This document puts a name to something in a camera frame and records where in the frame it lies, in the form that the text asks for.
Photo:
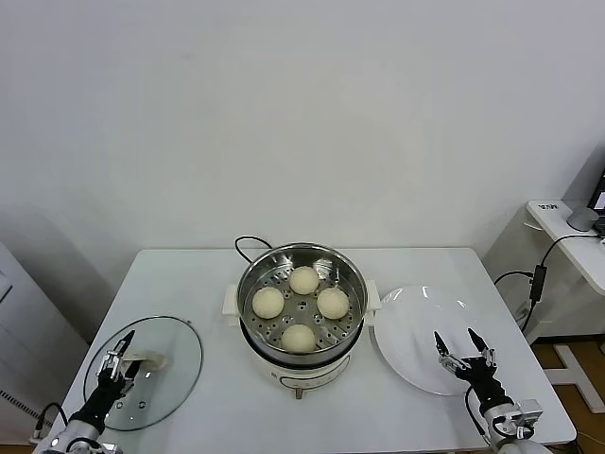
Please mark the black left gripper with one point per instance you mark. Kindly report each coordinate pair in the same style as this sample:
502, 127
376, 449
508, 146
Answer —
101, 392

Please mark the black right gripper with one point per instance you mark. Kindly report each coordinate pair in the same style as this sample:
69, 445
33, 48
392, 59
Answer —
484, 385

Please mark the white steamed baozi bun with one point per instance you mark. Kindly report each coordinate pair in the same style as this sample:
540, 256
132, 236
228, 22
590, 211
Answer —
304, 280
333, 303
268, 302
299, 338

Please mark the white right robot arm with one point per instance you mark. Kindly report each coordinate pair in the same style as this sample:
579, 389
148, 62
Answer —
506, 437

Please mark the perforated stainless steel steamer basket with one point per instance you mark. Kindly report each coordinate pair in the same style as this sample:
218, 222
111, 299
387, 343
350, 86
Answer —
350, 284

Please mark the white round plate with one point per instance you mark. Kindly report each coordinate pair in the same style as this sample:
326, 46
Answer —
406, 340

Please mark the white cabinet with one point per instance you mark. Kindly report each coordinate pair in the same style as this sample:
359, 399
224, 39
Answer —
28, 331

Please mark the white side desk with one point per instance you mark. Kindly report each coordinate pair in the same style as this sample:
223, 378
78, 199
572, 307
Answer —
581, 255

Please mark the grey rounded desk object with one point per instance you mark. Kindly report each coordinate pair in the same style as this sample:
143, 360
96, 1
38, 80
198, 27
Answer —
582, 218

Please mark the grey computer monitor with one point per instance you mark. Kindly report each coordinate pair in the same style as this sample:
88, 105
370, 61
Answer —
586, 175

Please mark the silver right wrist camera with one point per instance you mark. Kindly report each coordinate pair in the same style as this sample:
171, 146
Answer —
525, 413

